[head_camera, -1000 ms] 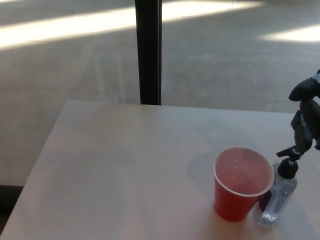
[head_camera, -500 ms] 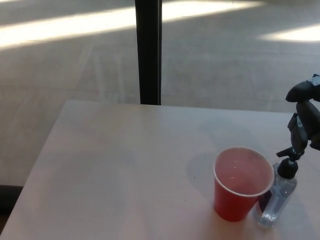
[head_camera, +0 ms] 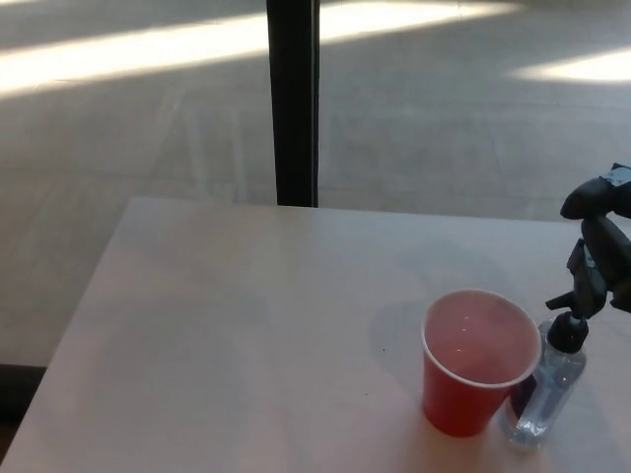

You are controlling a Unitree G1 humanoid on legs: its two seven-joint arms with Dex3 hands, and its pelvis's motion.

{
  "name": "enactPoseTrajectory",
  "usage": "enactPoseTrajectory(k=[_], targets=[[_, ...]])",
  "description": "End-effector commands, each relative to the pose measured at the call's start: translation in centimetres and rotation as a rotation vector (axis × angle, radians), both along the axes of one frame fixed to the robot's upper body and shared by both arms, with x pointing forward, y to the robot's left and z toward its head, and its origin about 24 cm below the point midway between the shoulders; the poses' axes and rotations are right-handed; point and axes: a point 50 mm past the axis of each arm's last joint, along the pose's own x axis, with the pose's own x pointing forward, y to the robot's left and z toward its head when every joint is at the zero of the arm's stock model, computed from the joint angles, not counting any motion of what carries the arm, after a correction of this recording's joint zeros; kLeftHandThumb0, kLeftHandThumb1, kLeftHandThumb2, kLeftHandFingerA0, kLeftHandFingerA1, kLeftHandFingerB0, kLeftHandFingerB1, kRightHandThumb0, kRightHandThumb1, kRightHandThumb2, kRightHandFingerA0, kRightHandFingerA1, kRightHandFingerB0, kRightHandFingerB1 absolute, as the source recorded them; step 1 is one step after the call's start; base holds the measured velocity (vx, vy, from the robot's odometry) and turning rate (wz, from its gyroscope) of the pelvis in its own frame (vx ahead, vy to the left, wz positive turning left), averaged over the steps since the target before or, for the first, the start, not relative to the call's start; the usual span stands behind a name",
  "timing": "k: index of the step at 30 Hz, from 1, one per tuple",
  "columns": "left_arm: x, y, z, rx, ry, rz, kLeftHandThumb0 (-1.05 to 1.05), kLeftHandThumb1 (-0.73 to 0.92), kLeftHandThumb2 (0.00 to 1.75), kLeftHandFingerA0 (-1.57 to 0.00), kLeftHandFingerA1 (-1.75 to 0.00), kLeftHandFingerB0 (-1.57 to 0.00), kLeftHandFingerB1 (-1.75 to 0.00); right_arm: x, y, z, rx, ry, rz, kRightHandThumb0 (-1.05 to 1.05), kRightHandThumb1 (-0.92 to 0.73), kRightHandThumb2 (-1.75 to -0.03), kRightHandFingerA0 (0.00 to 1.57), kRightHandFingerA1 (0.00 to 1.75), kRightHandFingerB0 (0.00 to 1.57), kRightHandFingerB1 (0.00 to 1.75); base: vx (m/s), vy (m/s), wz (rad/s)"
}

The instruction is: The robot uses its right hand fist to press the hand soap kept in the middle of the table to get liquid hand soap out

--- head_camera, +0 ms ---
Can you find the clear soap bottle black pump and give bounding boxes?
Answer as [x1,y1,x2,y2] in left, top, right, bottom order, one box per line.
[501,293,590,450]

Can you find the black window frame post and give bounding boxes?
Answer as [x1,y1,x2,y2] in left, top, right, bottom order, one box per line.
[265,0,322,208]

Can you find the red plastic cup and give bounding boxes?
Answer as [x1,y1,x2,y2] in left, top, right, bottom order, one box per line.
[420,288,543,438]

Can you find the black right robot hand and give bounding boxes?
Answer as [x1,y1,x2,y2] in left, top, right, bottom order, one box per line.
[559,163,631,318]

